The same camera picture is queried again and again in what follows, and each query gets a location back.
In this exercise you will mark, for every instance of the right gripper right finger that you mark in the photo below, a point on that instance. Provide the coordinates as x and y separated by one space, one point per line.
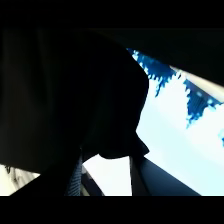
150 181

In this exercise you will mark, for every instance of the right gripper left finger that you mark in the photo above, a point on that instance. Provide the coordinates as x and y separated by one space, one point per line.
68 180

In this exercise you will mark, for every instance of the black garment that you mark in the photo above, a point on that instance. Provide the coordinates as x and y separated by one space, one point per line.
66 93

